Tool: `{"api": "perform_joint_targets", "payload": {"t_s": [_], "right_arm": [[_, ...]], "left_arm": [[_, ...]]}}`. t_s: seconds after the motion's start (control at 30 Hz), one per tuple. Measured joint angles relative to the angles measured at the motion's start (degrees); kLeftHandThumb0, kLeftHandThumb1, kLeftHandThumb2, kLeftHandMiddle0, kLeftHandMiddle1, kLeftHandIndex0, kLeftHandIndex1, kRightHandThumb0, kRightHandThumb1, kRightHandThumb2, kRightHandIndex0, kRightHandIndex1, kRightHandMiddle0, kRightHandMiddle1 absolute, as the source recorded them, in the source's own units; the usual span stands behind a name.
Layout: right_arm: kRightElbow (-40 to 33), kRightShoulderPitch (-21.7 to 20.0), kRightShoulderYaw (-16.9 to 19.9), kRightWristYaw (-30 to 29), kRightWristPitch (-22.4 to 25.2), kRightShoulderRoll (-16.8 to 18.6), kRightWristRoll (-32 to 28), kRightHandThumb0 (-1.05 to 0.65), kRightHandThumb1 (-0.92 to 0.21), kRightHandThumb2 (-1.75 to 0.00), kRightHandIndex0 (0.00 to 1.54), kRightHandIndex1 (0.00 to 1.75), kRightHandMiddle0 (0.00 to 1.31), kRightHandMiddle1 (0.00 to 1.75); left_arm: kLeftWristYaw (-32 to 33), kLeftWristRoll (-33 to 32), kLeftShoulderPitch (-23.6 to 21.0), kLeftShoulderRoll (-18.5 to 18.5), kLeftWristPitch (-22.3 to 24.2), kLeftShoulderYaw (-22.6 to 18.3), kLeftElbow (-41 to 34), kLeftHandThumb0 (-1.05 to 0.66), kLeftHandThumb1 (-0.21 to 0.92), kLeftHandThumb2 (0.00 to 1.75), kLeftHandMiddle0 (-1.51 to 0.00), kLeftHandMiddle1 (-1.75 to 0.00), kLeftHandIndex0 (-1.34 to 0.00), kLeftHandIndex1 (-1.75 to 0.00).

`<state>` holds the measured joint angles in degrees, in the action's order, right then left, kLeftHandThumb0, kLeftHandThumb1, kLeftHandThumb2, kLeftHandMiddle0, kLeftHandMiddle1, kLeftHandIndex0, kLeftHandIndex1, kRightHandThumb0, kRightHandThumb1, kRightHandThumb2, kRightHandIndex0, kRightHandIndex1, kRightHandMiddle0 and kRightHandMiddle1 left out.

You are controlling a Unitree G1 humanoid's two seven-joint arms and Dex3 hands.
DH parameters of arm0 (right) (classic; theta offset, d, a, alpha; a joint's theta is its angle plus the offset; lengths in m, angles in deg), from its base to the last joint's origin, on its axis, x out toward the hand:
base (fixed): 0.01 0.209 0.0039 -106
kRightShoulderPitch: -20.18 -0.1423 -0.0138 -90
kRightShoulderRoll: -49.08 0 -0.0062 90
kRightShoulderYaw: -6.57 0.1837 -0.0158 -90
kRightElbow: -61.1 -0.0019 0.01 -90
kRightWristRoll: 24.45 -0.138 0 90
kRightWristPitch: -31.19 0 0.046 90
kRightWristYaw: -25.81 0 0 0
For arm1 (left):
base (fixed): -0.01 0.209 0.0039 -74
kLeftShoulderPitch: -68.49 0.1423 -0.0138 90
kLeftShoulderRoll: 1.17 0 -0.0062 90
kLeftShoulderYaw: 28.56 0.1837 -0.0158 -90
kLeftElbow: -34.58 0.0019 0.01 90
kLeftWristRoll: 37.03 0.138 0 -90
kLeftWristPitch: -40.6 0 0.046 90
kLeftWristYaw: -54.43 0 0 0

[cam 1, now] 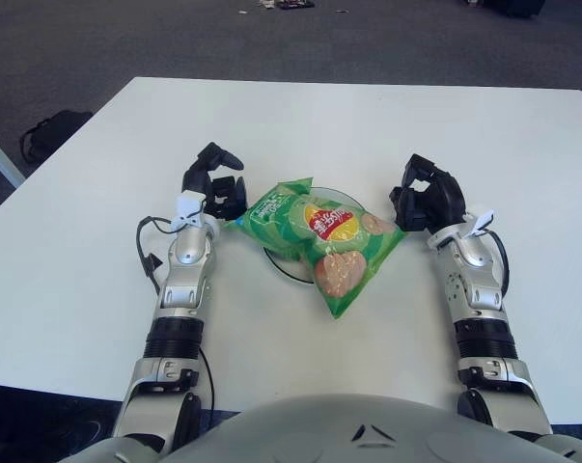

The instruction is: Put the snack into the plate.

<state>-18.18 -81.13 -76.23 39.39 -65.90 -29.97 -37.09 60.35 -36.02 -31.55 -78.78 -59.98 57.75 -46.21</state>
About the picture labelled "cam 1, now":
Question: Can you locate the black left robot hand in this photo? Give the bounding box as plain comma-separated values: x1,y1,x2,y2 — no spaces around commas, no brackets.
180,142,248,219

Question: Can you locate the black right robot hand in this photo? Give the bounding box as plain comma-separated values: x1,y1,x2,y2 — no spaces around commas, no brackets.
388,153,467,233

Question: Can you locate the green chips snack bag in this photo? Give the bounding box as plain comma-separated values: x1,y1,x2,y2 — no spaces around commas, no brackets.
222,177,407,318

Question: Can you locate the white plate black rim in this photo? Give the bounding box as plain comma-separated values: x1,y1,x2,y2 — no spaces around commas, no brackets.
262,185,369,286

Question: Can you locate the black backpack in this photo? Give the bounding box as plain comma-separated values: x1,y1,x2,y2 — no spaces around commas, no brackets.
18,109,95,163

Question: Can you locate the small litter pile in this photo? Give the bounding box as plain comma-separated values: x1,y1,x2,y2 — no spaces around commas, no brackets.
236,0,316,12

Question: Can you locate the black box on floor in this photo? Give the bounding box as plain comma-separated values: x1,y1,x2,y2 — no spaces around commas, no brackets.
478,0,547,19

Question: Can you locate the white table leg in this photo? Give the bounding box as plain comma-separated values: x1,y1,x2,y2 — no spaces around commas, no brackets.
0,127,26,188

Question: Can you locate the grey robot torso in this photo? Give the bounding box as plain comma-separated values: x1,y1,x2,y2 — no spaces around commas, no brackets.
77,393,582,463

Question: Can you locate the white left wrist cable clip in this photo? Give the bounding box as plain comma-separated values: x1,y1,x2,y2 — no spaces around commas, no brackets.
170,191,208,231

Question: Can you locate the white wrist cable clip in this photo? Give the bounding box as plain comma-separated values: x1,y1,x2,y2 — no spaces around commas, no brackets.
465,207,495,238
170,191,208,231

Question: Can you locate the white right wrist cable clip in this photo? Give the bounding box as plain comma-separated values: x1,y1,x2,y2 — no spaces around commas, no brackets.
465,207,495,238

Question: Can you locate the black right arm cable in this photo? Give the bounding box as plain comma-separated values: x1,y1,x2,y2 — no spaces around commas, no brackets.
485,230,510,300

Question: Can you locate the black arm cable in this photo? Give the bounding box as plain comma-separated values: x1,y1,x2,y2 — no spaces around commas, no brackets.
135,215,219,411
485,230,510,300

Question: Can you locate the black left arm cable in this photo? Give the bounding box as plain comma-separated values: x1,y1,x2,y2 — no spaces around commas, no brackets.
135,215,219,411

